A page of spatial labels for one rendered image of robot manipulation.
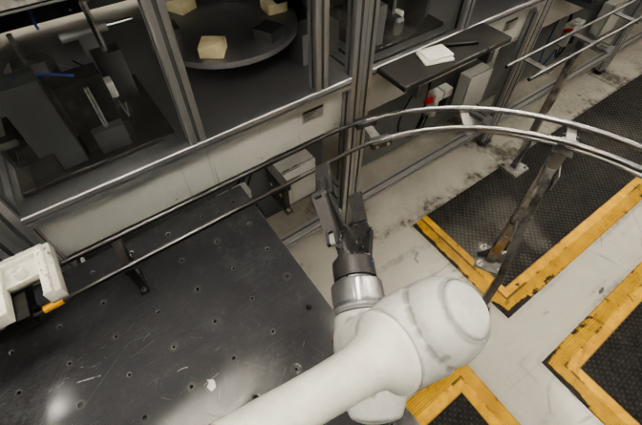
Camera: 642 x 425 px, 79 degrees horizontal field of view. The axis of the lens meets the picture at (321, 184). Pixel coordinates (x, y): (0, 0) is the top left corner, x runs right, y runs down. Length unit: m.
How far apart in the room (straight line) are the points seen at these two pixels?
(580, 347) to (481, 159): 1.08
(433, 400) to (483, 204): 1.02
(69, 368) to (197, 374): 0.30
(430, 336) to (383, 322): 0.05
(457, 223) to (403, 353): 1.67
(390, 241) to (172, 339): 1.21
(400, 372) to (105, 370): 0.80
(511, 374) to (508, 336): 0.15
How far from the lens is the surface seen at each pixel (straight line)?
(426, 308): 0.47
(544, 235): 2.25
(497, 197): 2.30
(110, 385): 1.11
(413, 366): 0.48
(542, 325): 2.00
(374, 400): 0.61
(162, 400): 1.05
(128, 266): 1.06
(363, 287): 0.65
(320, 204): 0.67
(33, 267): 1.10
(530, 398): 1.87
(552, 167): 1.56
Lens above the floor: 1.65
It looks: 50 degrees down
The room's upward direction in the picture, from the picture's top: straight up
